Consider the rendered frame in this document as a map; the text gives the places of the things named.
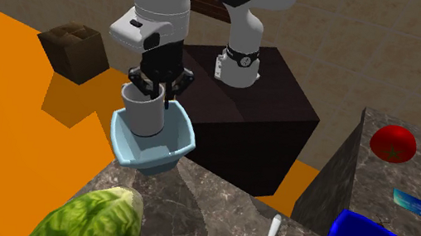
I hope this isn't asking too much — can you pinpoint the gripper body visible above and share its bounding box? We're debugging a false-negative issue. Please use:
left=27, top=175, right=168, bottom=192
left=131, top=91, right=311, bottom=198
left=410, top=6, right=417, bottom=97
left=137, top=34, right=188, bottom=87

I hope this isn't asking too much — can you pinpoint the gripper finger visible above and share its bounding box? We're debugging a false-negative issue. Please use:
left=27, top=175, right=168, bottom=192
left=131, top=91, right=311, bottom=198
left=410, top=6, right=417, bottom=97
left=162, top=65, right=196, bottom=113
left=124, top=65, right=164, bottom=102

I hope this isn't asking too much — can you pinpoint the white cup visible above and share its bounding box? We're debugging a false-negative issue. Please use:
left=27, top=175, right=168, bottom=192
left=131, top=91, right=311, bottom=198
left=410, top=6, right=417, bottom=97
left=115, top=78, right=172, bottom=141

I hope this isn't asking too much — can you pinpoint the light blue bowl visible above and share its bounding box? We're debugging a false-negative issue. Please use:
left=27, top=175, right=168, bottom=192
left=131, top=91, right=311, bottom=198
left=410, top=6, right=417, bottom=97
left=104, top=92, right=202, bottom=183

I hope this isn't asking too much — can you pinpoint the brown cardboard box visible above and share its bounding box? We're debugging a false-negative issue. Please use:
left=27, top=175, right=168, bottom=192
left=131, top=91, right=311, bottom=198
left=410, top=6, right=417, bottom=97
left=31, top=17, right=116, bottom=89

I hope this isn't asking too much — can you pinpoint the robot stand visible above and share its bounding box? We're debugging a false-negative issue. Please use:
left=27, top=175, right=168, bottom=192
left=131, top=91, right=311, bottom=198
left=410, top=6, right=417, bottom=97
left=162, top=34, right=330, bottom=205

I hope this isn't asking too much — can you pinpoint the green lettuce head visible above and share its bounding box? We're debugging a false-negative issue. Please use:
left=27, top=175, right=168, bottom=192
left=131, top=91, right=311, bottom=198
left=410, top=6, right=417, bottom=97
left=25, top=174, right=148, bottom=236

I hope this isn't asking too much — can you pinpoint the red tomato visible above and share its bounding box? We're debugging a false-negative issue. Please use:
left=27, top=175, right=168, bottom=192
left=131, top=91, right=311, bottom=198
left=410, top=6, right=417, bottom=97
left=366, top=122, right=420, bottom=166

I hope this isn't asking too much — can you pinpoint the blue card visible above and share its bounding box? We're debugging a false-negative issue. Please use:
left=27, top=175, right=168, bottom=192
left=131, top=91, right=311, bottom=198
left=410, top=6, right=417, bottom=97
left=390, top=187, right=421, bottom=219

